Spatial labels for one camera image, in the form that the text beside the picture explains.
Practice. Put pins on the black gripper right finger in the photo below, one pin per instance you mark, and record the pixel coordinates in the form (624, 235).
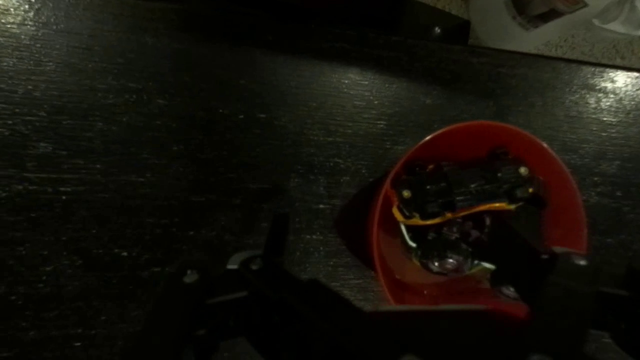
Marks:
(567, 280)

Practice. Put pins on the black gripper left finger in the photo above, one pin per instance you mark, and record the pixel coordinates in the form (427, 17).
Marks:
(276, 241)

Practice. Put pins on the red plastic bowl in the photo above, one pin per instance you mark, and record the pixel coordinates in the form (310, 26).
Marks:
(567, 201)

